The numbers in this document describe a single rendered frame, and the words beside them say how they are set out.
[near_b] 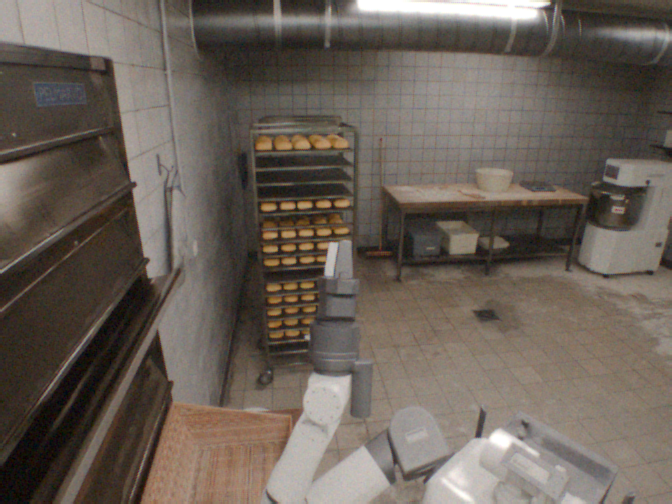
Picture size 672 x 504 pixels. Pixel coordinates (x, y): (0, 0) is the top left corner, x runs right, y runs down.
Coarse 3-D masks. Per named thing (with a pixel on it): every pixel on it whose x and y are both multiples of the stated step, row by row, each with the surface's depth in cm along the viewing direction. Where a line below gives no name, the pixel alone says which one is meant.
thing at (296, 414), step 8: (296, 416) 190; (192, 424) 184; (208, 424) 184; (216, 424) 185; (240, 424) 185; (240, 432) 180; (248, 432) 181; (248, 440) 176; (256, 440) 176; (208, 488) 153
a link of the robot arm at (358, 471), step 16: (352, 464) 76; (368, 464) 75; (320, 480) 76; (336, 480) 74; (352, 480) 74; (368, 480) 73; (384, 480) 74; (320, 496) 73; (336, 496) 72; (352, 496) 73; (368, 496) 74
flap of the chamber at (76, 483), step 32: (160, 288) 131; (128, 320) 113; (160, 320) 115; (96, 352) 100; (64, 384) 89; (96, 384) 88; (128, 384) 89; (64, 416) 79; (32, 448) 71; (64, 448) 71; (96, 448) 72; (0, 480) 65; (32, 480) 64
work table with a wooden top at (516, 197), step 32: (416, 192) 462; (448, 192) 463; (480, 192) 464; (512, 192) 466; (544, 192) 468; (384, 224) 507; (576, 224) 459; (416, 256) 463; (448, 256) 463; (480, 256) 463; (512, 256) 466
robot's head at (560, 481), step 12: (516, 444) 58; (504, 456) 57; (528, 456) 56; (516, 468) 56; (552, 468) 54; (528, 480) 54; (552, 480) 53; (564, 480) 52; (552, 492) 52; (564, 492) 54
